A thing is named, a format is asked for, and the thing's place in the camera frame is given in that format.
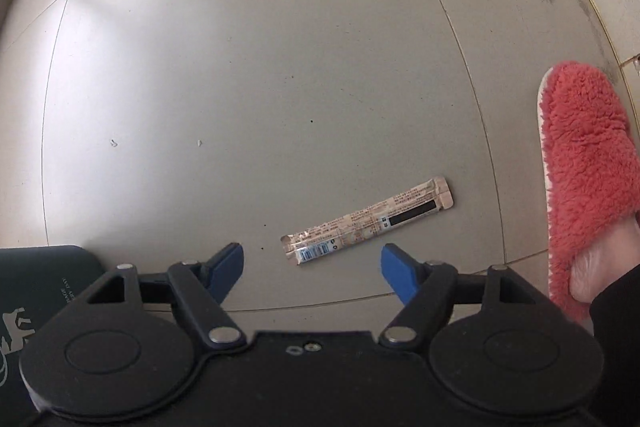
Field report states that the pink fluffy slipper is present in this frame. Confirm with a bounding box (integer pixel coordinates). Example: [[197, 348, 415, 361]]
[[536, 61, 640, 323]]

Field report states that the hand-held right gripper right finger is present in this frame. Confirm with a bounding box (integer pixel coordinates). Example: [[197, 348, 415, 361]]
[[378, 243, 573, 349]]

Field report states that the person's foot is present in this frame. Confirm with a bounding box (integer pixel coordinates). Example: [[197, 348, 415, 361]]
[[570, 219, 640, 308]]

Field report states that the dark green trash bin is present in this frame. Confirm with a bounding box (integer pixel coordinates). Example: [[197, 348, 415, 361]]
[[0, 245, 106, 425]]

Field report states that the black pants leg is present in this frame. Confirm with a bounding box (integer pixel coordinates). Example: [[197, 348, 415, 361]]
[[590, 264, 640, 427]]

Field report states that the beige stick wrapper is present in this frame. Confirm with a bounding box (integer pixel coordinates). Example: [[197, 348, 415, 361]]
[[280, 176, 455, 266]]

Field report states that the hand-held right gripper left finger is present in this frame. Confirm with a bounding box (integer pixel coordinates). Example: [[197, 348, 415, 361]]
[[47, 243, 247, 349]]

